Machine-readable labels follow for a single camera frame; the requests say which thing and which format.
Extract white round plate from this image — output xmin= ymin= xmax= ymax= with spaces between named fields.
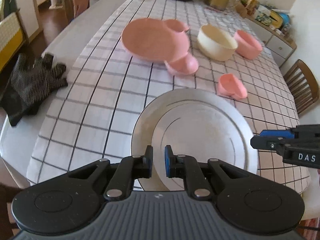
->
xmin=131 ymin=88 xmax=258 ymax=191

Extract pink heart-shaped dish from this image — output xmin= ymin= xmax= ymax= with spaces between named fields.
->
xmin=217 ymin=73 xmax=248 ymax=100

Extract large pink bowl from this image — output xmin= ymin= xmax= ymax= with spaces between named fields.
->
xmin=233 ymin=30 xmax=263 ymax=60

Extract pink mouse-ear plate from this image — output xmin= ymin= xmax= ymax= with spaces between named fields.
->
xmin=121 ymin=18 xmax=199 ymax=75

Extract cream yellow bowl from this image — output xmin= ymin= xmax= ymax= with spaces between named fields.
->
xmin=197 ymin=24 xmax=238 ymax=61

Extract wooden chair right side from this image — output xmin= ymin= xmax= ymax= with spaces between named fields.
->
xmin=284 ymin=59 xmax=319 ymax=115

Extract white drawer cabinet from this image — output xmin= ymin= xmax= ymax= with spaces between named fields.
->
xmin=245 ymin=16 xmax=297 ymax=68

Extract black checked white tablecloth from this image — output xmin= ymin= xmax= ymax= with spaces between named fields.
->
xmin=27 ymin=0 xmax=311 ymax=193

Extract black patterned gloves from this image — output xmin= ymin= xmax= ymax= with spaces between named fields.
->
xmin=1 ymin=53 xmax=68 ymax=127

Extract cream cushioned chair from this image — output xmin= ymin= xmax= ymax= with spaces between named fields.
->
xmin=0 ymin=9 xmax=29 ymax=72

